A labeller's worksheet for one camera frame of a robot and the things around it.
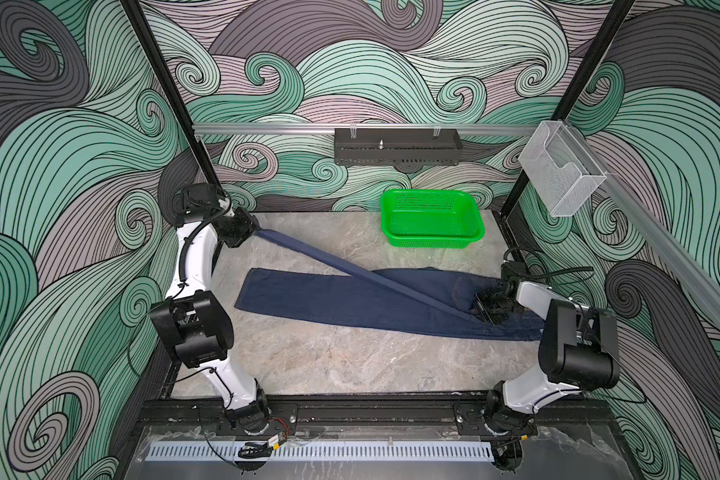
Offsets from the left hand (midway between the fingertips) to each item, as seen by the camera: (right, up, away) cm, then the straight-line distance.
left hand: (258, 223), depth 85 cm
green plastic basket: (+62, +3, +34) cm, 70 cm away
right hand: (+66, -26, +8) cm, 71 cm away
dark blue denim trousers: (+53, -23, +3) cm, 58 cm away
